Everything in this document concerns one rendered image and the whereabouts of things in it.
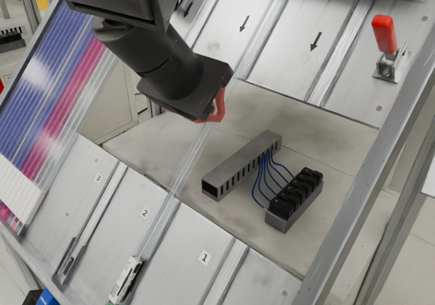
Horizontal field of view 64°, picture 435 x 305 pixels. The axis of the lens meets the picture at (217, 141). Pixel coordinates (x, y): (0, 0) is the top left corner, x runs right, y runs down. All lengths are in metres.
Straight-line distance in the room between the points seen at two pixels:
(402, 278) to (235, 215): 0.94
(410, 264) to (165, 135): 1.10
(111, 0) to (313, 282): 0.31
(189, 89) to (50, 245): 0.36
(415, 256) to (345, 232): 1.29
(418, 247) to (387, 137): 1.33
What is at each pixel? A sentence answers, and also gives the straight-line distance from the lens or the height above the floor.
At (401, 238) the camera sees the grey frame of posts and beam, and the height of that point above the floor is 0.62.
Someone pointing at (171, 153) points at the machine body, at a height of 0.62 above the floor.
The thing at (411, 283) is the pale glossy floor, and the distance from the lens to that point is 1.57.
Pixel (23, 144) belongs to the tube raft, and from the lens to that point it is 0.71.
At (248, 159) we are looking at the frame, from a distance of 0.83.
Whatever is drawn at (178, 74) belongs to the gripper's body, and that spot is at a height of 1.04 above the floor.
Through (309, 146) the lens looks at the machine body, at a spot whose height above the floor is 0.62.
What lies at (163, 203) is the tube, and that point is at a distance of 0.46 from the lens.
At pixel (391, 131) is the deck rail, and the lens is 0.39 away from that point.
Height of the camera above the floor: 1.18
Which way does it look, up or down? 35 degrees down
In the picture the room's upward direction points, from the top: straight up
